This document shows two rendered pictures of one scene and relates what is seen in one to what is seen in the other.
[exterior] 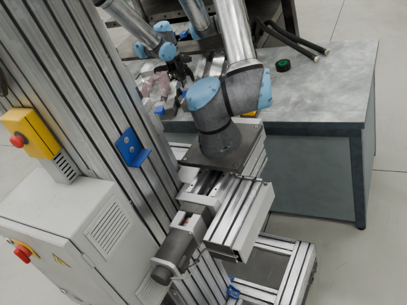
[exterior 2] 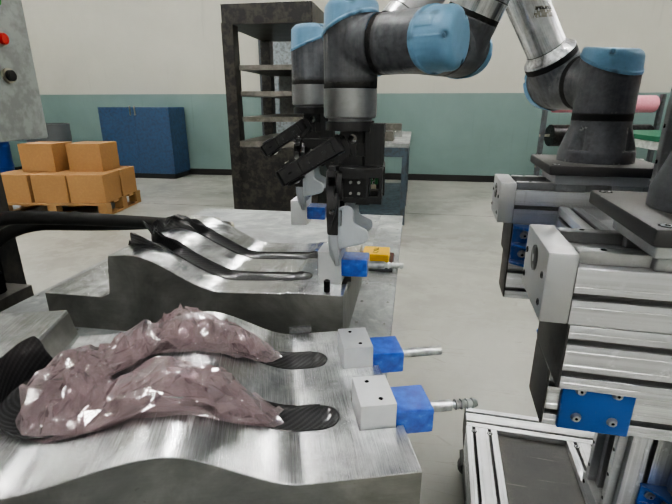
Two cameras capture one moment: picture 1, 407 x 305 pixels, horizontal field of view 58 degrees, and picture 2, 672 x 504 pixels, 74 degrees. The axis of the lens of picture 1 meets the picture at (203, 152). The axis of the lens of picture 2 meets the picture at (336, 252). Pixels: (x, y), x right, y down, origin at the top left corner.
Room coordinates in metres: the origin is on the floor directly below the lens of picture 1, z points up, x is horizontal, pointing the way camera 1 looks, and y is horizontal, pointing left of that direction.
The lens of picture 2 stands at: (1.97, 0.54, 1.16)
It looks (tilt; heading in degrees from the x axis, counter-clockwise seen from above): 18 degrees down; 242
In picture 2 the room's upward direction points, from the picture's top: straight up
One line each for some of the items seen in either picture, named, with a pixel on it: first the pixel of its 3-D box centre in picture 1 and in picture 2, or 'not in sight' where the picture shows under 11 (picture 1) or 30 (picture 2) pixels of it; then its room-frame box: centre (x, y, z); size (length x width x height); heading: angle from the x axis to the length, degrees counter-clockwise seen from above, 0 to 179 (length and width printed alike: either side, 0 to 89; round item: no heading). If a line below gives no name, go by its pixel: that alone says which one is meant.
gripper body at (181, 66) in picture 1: (176, 66); (354, 163); (1.63, -0.04, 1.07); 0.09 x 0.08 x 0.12; 142
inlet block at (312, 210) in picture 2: not in sight; (322, 211); (1.53, -0.33, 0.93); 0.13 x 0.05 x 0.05; 142
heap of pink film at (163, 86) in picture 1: (157, 81); (158, 363); (1.94, 0.09, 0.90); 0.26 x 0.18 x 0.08; 159
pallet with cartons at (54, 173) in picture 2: not in sight; (69, 176); (2.23, -5.38, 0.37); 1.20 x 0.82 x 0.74; 150
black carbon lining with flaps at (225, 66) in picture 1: (214, 68); (222, 246); (1.79, -0.22, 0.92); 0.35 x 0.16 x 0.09; 142
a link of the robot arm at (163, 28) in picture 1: (164, 35); (352, 45); (1.63, -0.04, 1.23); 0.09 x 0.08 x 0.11; 115
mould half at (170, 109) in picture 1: (158, 87); (157, 401); (1.94, 0.10, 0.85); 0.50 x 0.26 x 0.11; 159
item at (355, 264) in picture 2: (186, 96); (361, 264); (1.62, -0.03, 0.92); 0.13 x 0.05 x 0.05; 142
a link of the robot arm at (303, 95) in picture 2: not in sight; (310, 96); (1.55, -0.35, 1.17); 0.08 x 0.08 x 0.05
